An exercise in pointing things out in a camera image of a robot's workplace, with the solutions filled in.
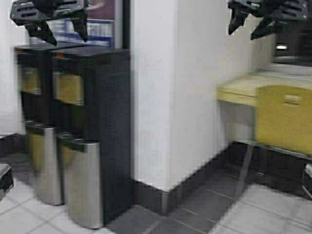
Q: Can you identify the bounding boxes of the black water dispenser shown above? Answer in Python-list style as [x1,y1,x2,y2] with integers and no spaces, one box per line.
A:
[14,43,78,156]
[53,46,133,227]

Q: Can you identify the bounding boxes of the steel trash bin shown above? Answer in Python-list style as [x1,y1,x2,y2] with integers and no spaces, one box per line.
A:
[58,133,103,229]
[25,121,64,206]

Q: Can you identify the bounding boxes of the black water dispenser left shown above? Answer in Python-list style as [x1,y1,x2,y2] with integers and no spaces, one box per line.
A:
[14,43,78,156]

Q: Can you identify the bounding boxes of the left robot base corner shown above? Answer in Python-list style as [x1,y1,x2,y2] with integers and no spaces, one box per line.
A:
[0,164,14,200]

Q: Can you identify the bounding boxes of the black water dispenser right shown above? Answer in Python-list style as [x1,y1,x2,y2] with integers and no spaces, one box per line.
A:
[53,46,133,227]

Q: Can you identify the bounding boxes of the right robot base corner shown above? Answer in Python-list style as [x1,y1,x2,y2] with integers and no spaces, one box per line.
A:
[302,164,312,199]

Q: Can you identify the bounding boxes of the steel trash bin right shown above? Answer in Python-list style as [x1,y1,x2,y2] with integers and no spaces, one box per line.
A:
[58,133,103,229]

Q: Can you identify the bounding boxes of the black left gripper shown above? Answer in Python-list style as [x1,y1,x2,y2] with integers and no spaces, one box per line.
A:
[10,0,89,46]

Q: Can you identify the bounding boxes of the steel trash bin left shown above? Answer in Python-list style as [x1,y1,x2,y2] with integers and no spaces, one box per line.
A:
[25,121,64,206]

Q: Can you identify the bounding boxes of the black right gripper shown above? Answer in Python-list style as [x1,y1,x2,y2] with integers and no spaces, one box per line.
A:
[227,0,309,40]

